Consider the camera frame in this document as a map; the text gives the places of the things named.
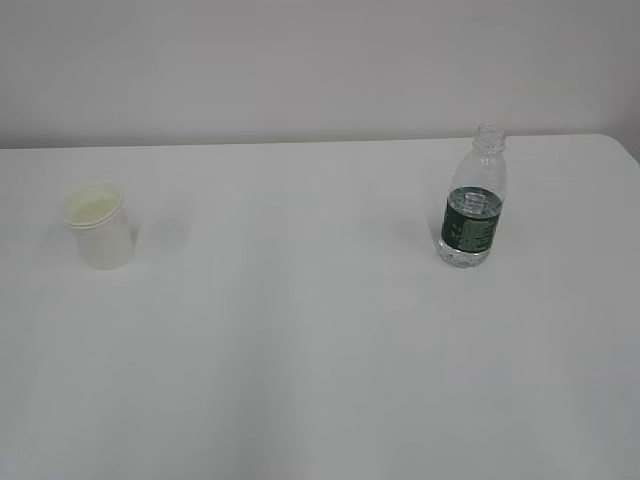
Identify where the white paper cup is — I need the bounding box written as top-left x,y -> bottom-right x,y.
63,183 -> 134,270

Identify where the clear green-label water bottle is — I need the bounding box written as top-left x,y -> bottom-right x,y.
437,125 -> 507,268

